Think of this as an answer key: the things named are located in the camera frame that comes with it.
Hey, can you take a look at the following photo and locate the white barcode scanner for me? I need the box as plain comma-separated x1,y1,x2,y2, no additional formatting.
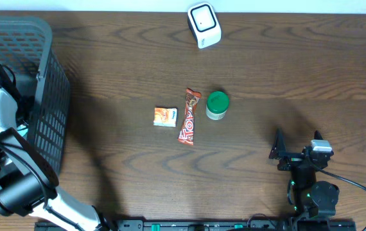
187,2,222,49

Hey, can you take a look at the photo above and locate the orange tissue packet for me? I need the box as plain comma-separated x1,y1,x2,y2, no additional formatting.
153,107,178,127

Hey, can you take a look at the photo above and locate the red Top chocolate bar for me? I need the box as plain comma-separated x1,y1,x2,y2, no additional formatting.
178,89,202,146

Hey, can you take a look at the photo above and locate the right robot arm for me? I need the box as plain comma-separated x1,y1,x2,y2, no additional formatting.
269,129,340,230

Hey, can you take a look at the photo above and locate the teal snack packet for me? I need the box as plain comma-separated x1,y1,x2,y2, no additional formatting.
17,124,28,132

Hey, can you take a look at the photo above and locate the green lid jar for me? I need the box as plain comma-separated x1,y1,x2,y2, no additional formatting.
205,91,229,121

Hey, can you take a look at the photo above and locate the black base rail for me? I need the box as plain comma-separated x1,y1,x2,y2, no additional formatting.
34,219,358,231

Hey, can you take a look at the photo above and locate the grey plastic mesh basket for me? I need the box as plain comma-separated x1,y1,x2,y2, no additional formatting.
0,16,71,173

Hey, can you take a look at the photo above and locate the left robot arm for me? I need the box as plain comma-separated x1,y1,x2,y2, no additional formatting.
0,64,117,230

